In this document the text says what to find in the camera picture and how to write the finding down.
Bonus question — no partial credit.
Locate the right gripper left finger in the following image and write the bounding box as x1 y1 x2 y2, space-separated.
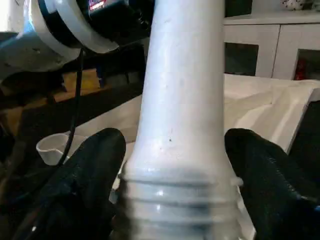
15 127 127 240

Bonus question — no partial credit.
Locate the red bottle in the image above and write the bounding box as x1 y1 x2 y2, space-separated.
294 59 308 81

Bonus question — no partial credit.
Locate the white plastic table leg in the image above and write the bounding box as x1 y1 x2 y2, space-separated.
114 0 246 240

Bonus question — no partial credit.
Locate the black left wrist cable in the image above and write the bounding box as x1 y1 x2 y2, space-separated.
57 45 86 168

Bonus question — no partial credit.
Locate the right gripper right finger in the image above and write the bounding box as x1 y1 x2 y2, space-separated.
225 127 320 240

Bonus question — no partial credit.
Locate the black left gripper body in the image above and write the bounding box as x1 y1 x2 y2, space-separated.
75 0 153 47

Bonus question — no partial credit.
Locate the white cabinet with glass doors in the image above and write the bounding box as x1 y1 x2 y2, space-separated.
222 0 320 81

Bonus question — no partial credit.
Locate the black mat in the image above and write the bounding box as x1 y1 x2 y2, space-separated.
0 80 320 240

